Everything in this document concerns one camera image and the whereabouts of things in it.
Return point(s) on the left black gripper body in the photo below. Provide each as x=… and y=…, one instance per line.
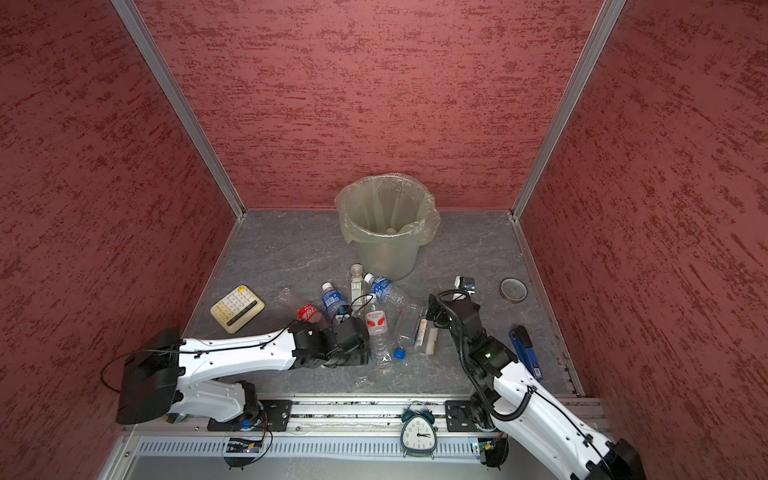
x=356, y=357

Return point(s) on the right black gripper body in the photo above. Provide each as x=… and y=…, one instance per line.
x=442, y=320

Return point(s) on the red white label water bottle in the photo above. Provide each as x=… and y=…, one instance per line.
x=380, y=342

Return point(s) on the yellow label white bottle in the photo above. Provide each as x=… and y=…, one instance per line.
x=426, y=335

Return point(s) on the red label cola bottle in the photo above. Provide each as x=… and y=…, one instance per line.
x=300, y=309

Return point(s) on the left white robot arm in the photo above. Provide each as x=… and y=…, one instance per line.
x=186, y=376

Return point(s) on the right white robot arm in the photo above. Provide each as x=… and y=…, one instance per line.
x=520, y=407

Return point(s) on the translucent green bin liner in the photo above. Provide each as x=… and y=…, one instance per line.
x=388, y=207

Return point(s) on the blue label bottle upper left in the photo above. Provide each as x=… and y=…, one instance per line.
x=336, y=306

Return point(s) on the clear bottle blue cap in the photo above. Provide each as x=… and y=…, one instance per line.
x=406, y=330

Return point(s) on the tape roll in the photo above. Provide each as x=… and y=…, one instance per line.
x=513, y=290

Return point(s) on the green label square bottle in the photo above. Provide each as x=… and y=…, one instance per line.
x=357, y=290

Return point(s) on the blue box cutter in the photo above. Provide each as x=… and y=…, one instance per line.
x=523, y=345

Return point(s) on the Pocari blue label bottle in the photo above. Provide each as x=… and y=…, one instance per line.
x=385, y=291

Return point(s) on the beige calculator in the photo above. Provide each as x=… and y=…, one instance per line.
x=237, y=308

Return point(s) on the green alarm clock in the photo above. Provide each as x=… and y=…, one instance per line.
x=418, y=435

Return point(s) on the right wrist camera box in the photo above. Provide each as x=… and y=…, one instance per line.
x=465, y=283

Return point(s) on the aluminium front rail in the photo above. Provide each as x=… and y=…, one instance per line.
x=323, y=415

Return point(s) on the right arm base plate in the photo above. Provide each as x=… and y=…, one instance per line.
x=467, y=416

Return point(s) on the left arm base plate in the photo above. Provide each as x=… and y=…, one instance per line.
x=272, y=415

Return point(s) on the right circuit board with cables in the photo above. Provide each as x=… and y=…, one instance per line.
x=492, y=452

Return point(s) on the circuit board with cables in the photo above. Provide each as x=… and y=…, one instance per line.
x=492, y=452
x=242, y=452

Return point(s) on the left circuit board with cables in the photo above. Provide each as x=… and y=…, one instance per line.
x=242, y=452

